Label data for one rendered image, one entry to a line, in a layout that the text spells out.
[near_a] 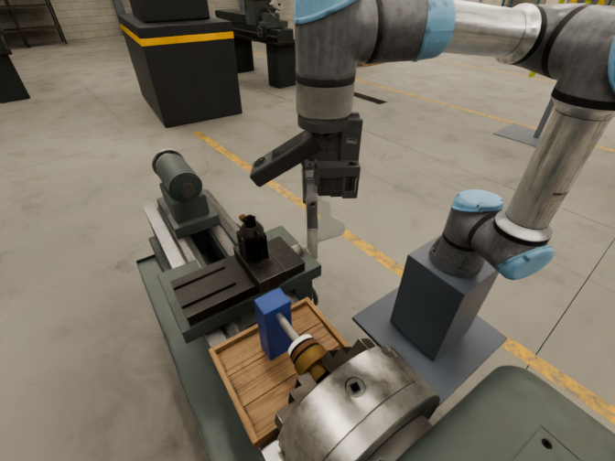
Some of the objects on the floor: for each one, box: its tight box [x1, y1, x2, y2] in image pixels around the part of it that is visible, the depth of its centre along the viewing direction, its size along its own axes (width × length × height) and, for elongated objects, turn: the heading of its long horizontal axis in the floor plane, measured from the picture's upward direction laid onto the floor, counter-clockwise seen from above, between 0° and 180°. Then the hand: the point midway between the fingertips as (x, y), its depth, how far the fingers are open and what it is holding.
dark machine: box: [118, 0, 243, 128], centre depth 490 cm, size 181×122×195 cm
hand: (307, 230), depth 56 cm, fingers open, 14 cm apart
